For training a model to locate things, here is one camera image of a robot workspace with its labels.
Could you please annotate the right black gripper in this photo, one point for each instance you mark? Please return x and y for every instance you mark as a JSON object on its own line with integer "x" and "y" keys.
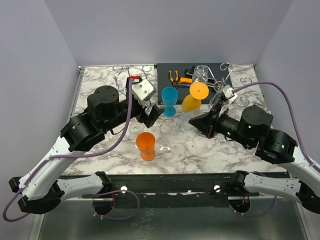
{"x": 207, "y": 123}

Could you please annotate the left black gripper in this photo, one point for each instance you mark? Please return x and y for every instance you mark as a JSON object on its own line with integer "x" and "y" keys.
{"x": 149, "y": 120}

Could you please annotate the clear glass with reflection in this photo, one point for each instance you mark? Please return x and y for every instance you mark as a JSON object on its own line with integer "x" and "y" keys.
{"x": 182, "y": 123}

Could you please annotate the yellow plastic goblet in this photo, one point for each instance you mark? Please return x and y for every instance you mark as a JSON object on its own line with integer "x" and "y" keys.
{"x": 198, "y": 91}

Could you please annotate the scroll arm chrome glass rack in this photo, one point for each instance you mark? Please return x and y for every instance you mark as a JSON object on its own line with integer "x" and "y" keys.
{"x": 214, "y": 103}

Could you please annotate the ribbed clear wine glass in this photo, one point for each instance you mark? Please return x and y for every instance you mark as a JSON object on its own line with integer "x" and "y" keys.
{"x": 200, "y": 74}

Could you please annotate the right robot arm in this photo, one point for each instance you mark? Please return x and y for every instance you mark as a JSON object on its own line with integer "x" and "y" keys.
{"x": 253, "y": 131}

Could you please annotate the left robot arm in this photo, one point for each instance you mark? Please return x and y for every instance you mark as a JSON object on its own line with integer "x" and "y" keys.
{"x": 42, "y": 189}

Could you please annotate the blue plastic goblet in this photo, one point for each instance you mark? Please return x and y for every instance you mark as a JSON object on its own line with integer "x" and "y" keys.
{"x": 169, "y": 97}

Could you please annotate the orange plastic goblet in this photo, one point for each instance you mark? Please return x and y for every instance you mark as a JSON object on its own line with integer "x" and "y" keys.
{"x": 145, "y": 142}

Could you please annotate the blue red screwdriver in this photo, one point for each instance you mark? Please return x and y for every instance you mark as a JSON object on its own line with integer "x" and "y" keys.
{"x": 183, "y": 85}

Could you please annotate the clear stemmed glass centre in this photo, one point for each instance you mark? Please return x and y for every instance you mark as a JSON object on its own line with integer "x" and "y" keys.
{"x": 165, "y": 130}

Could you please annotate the orange utility knife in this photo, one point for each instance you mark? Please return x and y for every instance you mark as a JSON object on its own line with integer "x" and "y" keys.
{"x": 185, "y": 80}

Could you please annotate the black metal tool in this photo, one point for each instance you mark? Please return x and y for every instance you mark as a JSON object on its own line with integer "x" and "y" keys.
{"x": 189, "y": 72}

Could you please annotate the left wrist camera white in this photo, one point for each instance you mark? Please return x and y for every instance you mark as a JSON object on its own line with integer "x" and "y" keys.
{"x": 142, "y": 89}

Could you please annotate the yellow handled pliers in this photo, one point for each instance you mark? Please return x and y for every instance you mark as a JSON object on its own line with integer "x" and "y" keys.
{"x": 174, "y": 79}

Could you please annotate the round ring chrome glass rack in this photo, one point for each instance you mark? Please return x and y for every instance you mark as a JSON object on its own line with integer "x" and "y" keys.
{"x": 124, "y": 71}

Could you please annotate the black front mounting rail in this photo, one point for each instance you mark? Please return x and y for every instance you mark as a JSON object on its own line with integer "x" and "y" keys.
{"x": 172, "y": 191}

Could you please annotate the aluminium extrusion frame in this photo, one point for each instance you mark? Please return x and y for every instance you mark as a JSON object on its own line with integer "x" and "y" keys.
{"x": 39, "y": 219}

